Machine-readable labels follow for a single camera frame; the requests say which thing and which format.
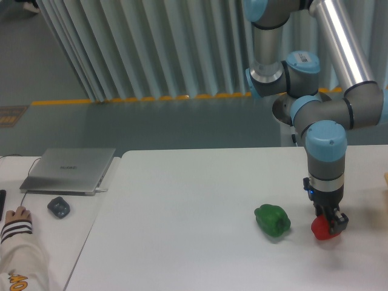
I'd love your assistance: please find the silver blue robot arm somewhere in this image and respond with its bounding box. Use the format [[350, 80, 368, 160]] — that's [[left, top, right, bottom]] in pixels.
[[243, 1, 387, 236]]

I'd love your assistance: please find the cream sleeved forearm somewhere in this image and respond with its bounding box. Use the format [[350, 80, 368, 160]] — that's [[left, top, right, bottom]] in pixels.
[[1, 219, 49, 290]]

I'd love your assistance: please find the black phone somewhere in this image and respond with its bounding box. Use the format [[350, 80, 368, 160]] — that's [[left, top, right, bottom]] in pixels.
[[0, 189, 7, 221]]

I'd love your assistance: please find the green bell pepper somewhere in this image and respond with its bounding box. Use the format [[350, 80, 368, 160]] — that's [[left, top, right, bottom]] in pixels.
[[254, 204, 291, 238]]

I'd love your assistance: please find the silver closed laptop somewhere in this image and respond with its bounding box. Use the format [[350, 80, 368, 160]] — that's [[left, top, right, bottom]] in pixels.
[[19, 148, 115, 196]]

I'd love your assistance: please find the white folding partition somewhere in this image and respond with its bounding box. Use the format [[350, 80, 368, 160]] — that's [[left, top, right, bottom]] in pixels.
[[35, 0, 388, 104]]

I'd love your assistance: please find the red bell pepper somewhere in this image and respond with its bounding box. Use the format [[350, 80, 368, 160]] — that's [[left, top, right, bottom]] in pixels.
[[310, 215, 338, 241]]

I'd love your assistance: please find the person's hand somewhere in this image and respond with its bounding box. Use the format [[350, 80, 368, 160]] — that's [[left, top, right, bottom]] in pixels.
[[5, 206, 32, 224]]

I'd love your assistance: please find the grey mouse cable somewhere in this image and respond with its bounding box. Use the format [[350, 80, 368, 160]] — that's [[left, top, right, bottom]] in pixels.
[[0, 153, 42, 208]]

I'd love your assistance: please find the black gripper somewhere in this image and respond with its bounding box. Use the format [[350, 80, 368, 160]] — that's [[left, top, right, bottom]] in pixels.
[[303, 178, 349, 235]]

